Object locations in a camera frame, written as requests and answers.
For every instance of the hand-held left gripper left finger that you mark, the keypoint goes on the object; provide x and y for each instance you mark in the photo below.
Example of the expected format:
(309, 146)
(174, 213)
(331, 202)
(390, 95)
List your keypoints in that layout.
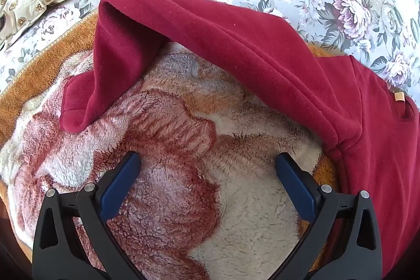
(118, 186)

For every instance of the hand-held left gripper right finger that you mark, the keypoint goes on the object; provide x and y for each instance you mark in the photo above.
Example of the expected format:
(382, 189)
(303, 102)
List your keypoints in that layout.
(297, 185)

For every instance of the dark red fleece garment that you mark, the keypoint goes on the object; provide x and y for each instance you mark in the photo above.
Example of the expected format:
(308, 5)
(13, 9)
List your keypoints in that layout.
(249, 57)

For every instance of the orange floral plush blanket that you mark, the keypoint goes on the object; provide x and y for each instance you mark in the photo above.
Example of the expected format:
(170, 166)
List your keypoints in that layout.
(183, 148)

